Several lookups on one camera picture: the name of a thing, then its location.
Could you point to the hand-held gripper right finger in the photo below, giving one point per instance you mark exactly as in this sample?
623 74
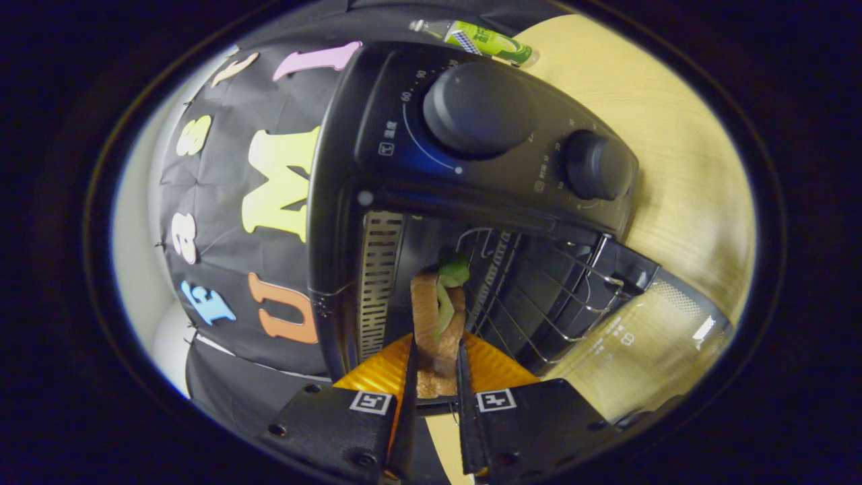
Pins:
532 424

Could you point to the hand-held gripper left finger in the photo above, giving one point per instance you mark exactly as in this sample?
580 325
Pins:
337 424

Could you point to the sandwich with lettuce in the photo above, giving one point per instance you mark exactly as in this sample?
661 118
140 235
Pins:
427 316

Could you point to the black toaster oven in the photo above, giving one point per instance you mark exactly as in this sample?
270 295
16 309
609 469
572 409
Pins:
377 121

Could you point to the black backdrop cloth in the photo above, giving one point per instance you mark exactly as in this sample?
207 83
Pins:
222 182

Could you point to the green label drink bottle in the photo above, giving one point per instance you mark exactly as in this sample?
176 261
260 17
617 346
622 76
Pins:
488 42

